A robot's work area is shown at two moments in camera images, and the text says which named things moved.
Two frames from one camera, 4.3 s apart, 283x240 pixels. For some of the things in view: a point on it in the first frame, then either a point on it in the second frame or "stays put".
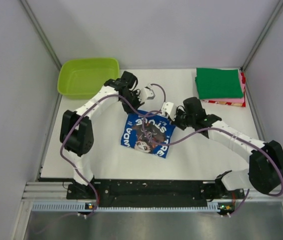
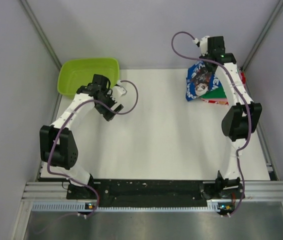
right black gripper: (179, 111) to (209, 69)
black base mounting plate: (159, 191) stays put
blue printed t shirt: (148, 133) to (200, 81)
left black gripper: (130, 109) to (107, 115)
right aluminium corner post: (264, 33) stays put
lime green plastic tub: (80, 78) stays put
